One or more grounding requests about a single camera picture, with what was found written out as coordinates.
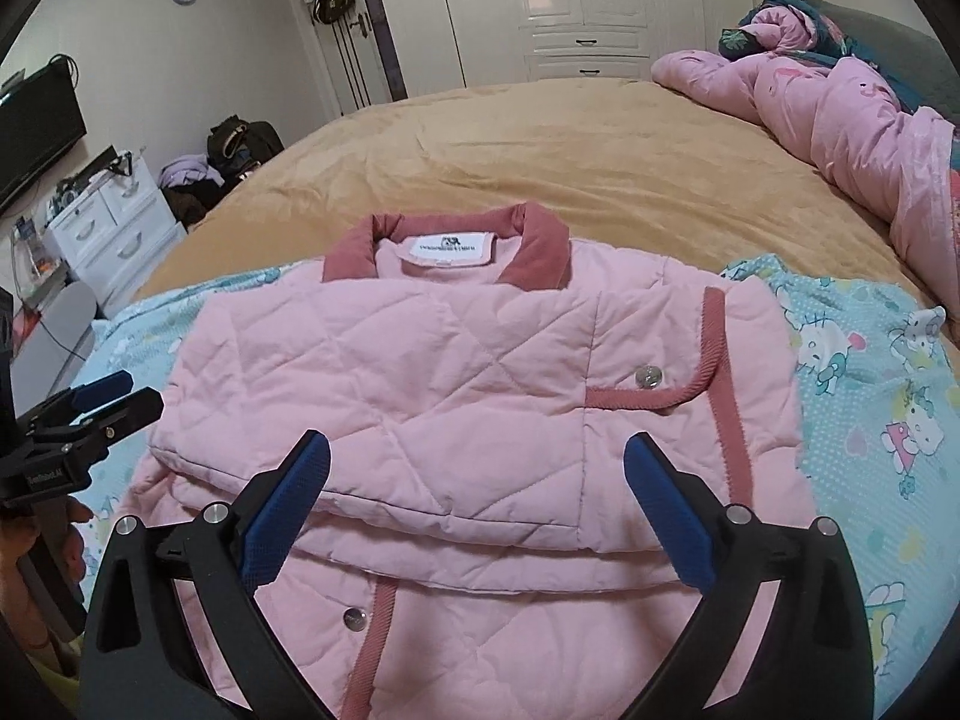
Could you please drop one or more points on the grey quilted headboard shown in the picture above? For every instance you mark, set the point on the grey quilted headboard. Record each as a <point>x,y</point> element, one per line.
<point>870,19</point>

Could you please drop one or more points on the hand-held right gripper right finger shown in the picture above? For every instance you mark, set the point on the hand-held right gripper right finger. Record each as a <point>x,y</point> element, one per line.
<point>667,510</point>

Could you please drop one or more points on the grey low cabinet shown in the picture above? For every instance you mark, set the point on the grey low cabinet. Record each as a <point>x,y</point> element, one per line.
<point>71,315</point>

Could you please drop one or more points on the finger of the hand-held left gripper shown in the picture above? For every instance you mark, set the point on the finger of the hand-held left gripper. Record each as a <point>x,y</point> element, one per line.
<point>112,420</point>
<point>97,388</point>

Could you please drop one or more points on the blue cartoon cat bed sheet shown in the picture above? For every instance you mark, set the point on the blue cartoon cat bed sheet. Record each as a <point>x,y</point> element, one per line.
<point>862,427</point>

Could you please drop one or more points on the pink quilted jacket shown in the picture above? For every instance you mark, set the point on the pink quilted jacket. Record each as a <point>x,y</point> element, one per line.
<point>450,390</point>

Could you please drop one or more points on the person's left hand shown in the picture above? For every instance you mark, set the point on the person's left hand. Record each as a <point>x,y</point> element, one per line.
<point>79,540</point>

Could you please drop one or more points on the pink floral duvet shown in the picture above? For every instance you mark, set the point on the pink floral duvet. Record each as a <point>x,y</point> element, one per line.
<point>825,105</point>

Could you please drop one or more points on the black flat television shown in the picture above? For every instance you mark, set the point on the black flat television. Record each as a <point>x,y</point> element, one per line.
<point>37,135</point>

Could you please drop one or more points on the purple clothes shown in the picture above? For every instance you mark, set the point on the purple clothes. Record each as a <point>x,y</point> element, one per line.
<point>187,171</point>

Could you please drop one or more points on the tan bed blanket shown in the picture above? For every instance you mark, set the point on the tan bed blanket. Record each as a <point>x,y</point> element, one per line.
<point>562,150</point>

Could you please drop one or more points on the dark clothes pile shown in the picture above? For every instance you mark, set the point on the dark clothes pile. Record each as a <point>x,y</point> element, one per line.
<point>191,202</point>

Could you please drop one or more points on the white drawer cabinet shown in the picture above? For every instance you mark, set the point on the white drawer cabinet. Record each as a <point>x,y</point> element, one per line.
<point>112,232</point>

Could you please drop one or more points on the black bag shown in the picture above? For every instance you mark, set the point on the black bag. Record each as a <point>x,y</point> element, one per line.
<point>251,139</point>

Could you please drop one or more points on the bedroom door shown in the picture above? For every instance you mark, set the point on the bedroom door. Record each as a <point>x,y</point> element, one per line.
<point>375,52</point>

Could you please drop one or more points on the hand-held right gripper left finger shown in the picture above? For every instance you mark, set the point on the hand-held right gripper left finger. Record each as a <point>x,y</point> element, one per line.
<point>289,510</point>

